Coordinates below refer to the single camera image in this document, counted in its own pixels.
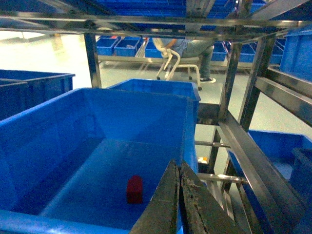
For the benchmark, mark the blue bin upper right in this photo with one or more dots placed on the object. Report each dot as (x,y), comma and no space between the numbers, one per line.
(297,56)

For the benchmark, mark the white rolling stool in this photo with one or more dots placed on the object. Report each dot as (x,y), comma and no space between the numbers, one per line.
(173,58)

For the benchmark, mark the blue bin lower right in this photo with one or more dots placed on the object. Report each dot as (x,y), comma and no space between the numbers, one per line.
(279,181)

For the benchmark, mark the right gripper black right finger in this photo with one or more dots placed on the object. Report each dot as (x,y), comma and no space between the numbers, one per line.
(200,211)

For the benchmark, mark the metal shelf rack frame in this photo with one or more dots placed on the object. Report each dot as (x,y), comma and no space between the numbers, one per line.
(248,72)

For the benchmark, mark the dark blue bin left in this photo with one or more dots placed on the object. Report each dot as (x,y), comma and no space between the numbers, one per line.
(21,90)

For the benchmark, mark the red toy block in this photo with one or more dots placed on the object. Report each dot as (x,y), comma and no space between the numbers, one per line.
(134,190)

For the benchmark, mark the blue bin behind near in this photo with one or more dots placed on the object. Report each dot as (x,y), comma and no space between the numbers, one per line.
(186,89)

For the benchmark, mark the seated person in blue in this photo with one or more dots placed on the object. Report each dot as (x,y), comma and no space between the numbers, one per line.
(188,48)

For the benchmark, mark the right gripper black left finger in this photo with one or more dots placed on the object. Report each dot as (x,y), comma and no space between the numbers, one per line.
(161,214)

